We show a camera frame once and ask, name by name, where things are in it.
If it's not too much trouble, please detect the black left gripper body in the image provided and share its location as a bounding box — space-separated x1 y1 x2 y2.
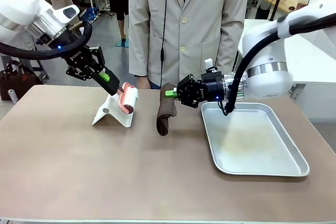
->
56 44 93 78

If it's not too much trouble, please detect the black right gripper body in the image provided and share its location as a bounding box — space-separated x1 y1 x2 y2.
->
195 72 225 104

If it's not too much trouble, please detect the brown towel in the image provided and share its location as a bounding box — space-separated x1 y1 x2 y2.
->
156 82 179 137

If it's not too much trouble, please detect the person right forearm beige sleeve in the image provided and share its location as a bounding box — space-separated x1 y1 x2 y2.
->
128 11 151 78

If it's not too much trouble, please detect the person left forearm beige sleeve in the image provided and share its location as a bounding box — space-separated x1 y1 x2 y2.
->
219 11 249 74

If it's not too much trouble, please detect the person right hand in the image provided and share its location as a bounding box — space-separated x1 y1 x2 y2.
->
134 74 152 90

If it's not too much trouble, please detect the teal floor mat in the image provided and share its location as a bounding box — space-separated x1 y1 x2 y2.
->
114 38 130 48

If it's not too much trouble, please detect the white lint roller stand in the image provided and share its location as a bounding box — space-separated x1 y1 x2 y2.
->
91 93 135 129

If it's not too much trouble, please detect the blue bag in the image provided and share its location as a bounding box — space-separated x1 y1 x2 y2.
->
79 7 100 23

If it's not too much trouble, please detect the person torso beige blazer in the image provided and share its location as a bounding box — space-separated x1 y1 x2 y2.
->
128 0 249 89

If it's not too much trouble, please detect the brown handbag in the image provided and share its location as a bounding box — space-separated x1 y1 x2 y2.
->
0 60 37 102

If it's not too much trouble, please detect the silver metal tray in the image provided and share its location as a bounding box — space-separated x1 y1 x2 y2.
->
200 101 310 178

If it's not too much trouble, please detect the silver metal can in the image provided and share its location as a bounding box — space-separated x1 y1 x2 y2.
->
7 89 18 104

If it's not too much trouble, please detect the wooden workbench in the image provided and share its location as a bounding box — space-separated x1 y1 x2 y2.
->
261 0 311 20

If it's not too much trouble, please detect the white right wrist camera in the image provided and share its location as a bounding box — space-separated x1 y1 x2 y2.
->
203 58 223 74

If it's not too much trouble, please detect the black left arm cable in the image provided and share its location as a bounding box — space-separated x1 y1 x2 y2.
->
0 21 93 60

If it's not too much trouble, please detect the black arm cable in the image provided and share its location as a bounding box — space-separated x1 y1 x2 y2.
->
0 21 93 60
219 11 336 116

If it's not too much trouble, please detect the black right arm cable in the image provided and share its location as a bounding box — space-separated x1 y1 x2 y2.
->
219 11 336 116

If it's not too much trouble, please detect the black cord with clip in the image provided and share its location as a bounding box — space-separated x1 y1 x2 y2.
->
158 0 170 65

